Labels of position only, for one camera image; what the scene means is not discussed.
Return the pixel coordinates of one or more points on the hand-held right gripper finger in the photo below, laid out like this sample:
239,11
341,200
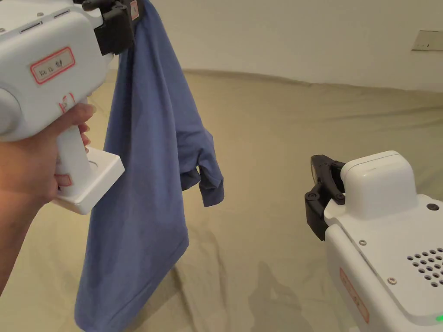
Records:
325,173

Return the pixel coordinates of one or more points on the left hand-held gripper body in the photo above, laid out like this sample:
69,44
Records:
41,38

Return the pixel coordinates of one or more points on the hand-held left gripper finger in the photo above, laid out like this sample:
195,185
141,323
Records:
133,7

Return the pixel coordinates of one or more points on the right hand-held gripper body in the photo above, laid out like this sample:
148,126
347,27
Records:
387,221

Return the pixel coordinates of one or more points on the blue shirt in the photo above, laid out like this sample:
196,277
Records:
145,145

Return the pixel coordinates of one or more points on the person's left forearm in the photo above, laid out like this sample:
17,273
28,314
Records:
17,235

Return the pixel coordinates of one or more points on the person's left hand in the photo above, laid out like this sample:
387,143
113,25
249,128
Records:
24,162

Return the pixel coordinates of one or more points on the bed with beige sheet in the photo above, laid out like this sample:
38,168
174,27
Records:
277,138

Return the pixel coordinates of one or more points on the beige wall socket plate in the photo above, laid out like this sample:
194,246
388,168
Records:
428,41

